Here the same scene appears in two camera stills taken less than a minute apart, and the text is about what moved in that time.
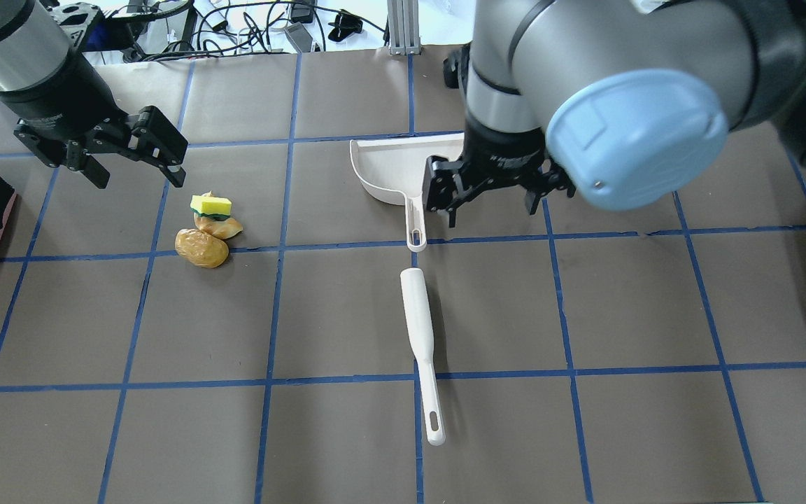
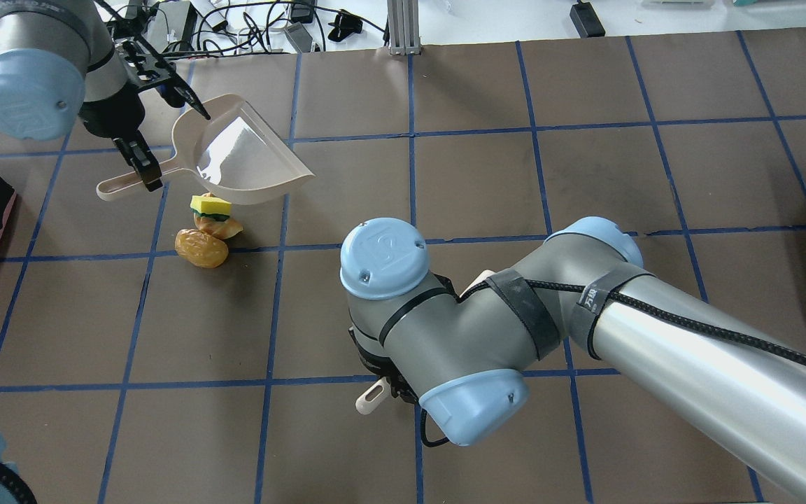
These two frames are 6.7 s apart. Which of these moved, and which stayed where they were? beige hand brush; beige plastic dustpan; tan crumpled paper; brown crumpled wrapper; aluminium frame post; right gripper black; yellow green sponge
Moved: right gripper black; beige plastic dustpan; beige hand brush
Stayed: aluminium frame post; yellow green sponge; tan crumpled paper; brown crumpled wrapper
